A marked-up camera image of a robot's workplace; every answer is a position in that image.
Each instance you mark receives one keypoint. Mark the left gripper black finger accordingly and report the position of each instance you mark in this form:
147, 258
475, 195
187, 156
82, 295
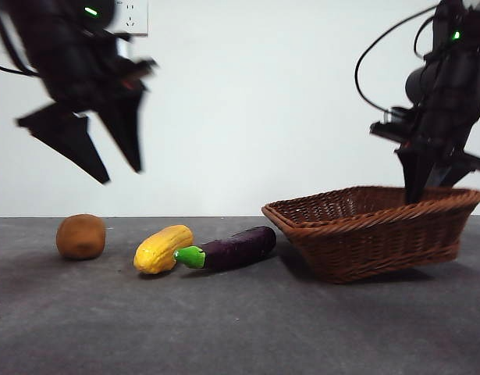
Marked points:
126, 129
72, 142

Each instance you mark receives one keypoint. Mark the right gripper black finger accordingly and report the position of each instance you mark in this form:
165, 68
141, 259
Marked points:
415, 172
448, 173

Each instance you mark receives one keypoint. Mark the brown wicker basket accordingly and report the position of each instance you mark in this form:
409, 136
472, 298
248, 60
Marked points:
372, 242

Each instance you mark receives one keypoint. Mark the brown potato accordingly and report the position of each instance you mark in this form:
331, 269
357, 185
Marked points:
80, 236

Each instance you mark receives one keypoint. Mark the yellow corn cob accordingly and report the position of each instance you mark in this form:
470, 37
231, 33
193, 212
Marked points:
161, 250

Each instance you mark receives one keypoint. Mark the purple eggplant with green stem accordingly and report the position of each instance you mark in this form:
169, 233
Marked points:
239, 247

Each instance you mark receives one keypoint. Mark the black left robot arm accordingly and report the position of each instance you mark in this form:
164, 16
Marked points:
68, 58

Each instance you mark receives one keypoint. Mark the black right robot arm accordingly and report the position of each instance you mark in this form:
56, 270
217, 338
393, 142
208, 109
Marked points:
458, 86

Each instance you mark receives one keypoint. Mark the pale grey camera box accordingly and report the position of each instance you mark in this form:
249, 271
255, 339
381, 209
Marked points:
397, 116

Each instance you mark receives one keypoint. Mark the white wall socket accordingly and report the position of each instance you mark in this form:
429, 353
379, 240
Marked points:
137, 19

